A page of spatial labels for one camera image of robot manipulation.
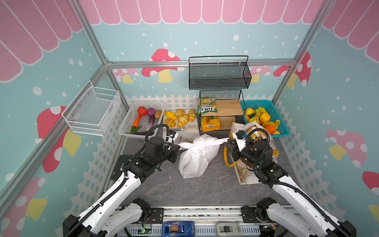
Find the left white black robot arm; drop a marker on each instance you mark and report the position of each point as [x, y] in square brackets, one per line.
[101, 218]

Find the toy striped bread loaf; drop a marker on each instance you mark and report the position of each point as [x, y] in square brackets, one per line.
[183, 120]

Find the orange toy carrot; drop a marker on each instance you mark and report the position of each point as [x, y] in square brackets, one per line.
[136, 122]

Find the toy orange fruit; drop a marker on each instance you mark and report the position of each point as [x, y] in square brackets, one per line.
[271, 129]

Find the toy bread right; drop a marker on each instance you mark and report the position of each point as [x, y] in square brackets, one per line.
[192, 115]

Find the toy croissant back left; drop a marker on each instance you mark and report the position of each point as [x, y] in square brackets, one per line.
[170, 115]

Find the black box on table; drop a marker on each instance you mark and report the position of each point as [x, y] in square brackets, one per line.
[117, 171]

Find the toy bread roll middle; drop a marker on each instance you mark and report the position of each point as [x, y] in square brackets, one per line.
[179, 112]

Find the purple toy onion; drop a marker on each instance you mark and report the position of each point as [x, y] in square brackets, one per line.
[151, 112]

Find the toy banana bunch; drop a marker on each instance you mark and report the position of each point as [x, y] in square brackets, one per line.
[256, 118]

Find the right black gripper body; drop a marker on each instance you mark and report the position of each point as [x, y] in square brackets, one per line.
[232, 149]

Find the toy croissant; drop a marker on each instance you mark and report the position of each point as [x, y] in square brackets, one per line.
[170, 115]
[170, 123]

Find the white wire wall basket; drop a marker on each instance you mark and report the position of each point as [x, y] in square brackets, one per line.
[92, 111]

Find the black wire wooden shelf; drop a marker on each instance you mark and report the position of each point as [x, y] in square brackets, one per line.
[228, 106]

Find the white plastic vegetable basket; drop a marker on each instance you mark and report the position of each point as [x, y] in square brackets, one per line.
[126, 124]

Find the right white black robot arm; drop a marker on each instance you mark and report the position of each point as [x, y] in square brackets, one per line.
[313, 220]

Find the red toy tomato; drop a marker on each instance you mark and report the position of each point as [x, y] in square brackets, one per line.
[142, 111]

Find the teal plastic fruit basket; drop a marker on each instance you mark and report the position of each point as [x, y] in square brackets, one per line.
[264, 106]

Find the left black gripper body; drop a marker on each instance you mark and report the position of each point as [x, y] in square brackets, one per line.
[166, 155]

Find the white cutting board tray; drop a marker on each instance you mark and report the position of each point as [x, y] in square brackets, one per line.
[186, 134]

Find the green toy leaf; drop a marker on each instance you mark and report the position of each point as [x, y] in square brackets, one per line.
[134, 129]

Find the toy yellow lemon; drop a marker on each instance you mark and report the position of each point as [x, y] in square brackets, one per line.
[264, 117]

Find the grey device on rail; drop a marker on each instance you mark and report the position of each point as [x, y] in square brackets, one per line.
[228, 229]

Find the purple toy eggplant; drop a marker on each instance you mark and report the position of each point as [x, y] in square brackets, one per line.
[150, 123]

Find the cream canvas tote bag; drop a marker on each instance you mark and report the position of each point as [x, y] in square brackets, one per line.
[244, 176]

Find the black mesh wall basket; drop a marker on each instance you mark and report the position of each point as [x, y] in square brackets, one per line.
[224, 72]

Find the blue device on rail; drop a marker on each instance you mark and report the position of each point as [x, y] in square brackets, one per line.
[178, 229]

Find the brown toy potato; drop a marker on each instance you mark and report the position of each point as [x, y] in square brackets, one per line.
[158, 114]

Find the yellow snack packet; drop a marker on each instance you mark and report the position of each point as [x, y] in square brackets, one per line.
[210, 123]

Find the white plastic grocery bag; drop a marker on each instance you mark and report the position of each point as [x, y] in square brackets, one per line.
[197, 155]

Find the green Fox's candy bag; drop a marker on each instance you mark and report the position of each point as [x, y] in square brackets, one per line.
[207, 105]

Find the toy croissant front left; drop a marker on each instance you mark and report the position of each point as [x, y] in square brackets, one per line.
[170, 123]

